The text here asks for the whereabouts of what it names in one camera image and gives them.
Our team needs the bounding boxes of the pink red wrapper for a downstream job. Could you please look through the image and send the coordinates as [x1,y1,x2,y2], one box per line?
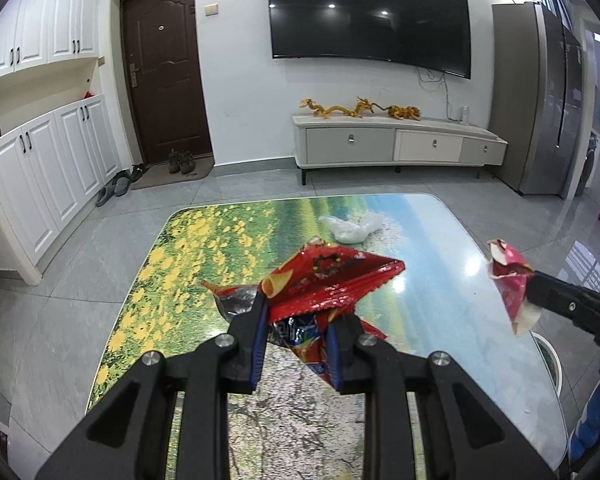
[488,238,542,336]

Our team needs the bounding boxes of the red chip snack bag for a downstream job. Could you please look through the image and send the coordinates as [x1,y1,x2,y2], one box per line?
[201,238,405,387]

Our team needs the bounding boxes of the clear white plastic bag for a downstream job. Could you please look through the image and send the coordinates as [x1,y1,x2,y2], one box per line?
[318,214,384,245]

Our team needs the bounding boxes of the blue sleeve forearm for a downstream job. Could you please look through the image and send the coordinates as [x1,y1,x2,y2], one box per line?
[568,367,600,470]

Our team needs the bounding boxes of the white round trash bin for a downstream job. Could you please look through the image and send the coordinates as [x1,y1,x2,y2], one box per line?
[531,332,564,396]

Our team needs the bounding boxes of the grey steel refrigerator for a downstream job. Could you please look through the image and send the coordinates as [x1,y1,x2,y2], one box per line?
[489,2,583,197]

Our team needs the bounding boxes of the grey slippers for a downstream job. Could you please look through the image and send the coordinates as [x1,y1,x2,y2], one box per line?
[96,170,131,207]

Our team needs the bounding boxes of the brown door mat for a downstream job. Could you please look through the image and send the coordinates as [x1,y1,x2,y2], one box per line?
[130,155,216,191]

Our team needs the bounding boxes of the golden tiger ornament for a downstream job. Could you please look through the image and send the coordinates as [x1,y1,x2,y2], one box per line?
[386,105,422,120]

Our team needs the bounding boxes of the brown shoes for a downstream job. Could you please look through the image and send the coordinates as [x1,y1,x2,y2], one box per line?
[168,150,196,174]

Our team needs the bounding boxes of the white shoe cabinet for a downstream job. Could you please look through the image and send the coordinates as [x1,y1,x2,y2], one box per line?
[0,0,122,285]

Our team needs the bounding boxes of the golden dragon ornament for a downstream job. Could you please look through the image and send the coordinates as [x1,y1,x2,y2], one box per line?
[299,96,382,119]

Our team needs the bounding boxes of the white low tv cabinet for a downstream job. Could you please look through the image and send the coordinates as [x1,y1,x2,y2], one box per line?
[292,115,507,172]

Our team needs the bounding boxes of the dark brown entrance door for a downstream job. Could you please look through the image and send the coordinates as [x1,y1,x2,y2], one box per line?
[121,0,212,164]

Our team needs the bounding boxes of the black wall television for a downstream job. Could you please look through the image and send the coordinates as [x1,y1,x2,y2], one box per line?
[268,0,471,79]

